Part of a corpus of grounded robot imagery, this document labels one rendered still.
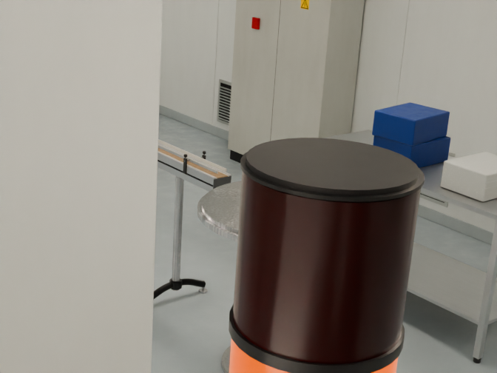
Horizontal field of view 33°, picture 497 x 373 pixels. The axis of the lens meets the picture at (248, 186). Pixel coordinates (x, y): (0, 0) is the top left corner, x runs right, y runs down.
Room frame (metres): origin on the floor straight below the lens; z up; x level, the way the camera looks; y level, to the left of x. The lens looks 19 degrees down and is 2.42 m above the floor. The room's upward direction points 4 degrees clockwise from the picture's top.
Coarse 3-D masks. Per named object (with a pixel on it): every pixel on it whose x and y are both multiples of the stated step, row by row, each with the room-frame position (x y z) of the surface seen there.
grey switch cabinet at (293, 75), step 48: (240, 0) 7.85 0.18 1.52; (288, 0) 7.37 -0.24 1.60; (336, 0) 7.03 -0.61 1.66; (240, 48) 7.82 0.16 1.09; (288, 48) 7.34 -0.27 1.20; (336, 48) 7.07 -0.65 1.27; (240, 96) 7.79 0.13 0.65; (288, 96) 7.30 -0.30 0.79; (336, 96) 7.11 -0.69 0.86; (240, 144) 7.75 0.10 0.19
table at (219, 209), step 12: (216, 192) 4.23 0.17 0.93; (228, 192) 4.24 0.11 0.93; (204, 204) 4.04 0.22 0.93; (216, 204) 4.05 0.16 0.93; (228, 204) 4.06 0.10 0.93; (204, 216) 3.92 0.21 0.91; (216, 216) 3.88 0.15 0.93; (228, 216) 3.89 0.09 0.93; (216, 228) 3.79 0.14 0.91; (228, 228) 3.76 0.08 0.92; (228, 348) 4.21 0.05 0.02; (228, 360) 4.07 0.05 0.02; (228, 372) 3.95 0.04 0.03
